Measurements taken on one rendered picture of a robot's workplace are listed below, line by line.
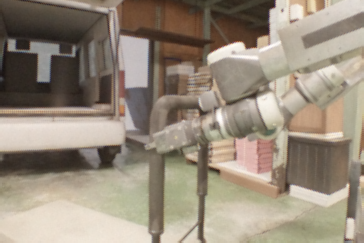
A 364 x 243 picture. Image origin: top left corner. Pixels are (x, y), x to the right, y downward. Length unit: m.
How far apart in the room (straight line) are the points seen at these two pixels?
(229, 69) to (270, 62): 0.08
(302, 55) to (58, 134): 2.31
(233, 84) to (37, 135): 2.18
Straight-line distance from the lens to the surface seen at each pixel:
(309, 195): 2.20
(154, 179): 0.63
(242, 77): 0.49
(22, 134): 2.51
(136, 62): 6.94
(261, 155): 2.49
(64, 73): 4.52
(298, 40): 0.40
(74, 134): 2.54
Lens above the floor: 0.74
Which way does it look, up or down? 1 degrees down
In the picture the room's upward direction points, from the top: 1 degrees clockwise
